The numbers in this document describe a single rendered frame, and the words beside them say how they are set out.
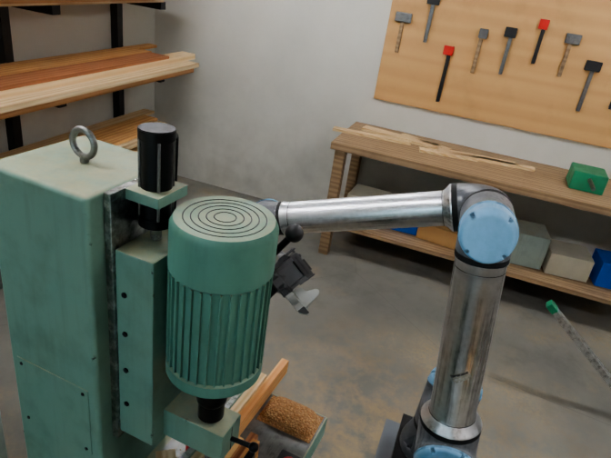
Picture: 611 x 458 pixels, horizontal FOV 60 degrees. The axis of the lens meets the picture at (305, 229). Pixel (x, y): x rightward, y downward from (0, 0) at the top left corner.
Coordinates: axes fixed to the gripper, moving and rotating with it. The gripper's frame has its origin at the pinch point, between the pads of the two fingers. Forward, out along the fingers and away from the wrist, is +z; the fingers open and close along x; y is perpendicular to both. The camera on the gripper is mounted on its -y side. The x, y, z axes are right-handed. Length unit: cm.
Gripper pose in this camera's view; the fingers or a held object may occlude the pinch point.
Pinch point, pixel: (281, 284)
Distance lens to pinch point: 101.4
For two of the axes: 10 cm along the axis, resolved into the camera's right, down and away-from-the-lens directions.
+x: 6.1, 7.9, 0.4
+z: 1.2, -0.4, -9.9
